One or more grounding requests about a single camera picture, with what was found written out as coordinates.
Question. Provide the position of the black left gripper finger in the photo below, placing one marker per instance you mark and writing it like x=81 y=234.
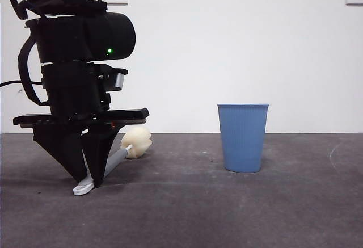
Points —
x=97 y=157
x=59 y=148

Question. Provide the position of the blue ribbed plastic cup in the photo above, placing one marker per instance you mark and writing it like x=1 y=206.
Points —
x=242 y=140

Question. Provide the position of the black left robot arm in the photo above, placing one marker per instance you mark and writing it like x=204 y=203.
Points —
x=73 y=38

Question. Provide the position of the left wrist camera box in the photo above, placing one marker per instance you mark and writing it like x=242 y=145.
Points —
x=119 y=80

